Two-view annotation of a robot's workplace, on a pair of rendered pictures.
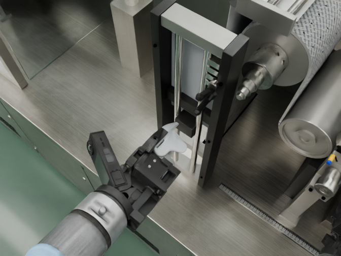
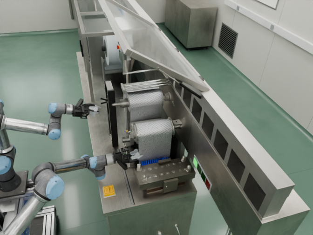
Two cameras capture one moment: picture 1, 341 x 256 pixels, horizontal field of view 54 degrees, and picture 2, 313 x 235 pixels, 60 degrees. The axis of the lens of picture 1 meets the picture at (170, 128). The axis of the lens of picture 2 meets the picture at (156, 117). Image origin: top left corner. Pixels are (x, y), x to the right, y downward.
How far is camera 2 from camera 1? 1.62 m
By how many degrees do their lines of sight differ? 30
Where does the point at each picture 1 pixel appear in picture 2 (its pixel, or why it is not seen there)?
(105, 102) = not seen: hidden behind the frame
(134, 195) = (77, 110)
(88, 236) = (63, 106)
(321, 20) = (138, 97)
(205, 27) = (109, 86)
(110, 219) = (68, 107)
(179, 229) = (96, 151)
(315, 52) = (132, 102)
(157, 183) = (82, 110)
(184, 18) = (108, 83)
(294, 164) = not seen: hidden behind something
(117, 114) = not seen: hidden behind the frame
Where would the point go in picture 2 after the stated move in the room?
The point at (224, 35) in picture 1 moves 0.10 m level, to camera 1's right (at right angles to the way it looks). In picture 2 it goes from (111, 88) to (121, 93)
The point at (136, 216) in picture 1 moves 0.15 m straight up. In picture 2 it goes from (74, 111) to (70, 93)
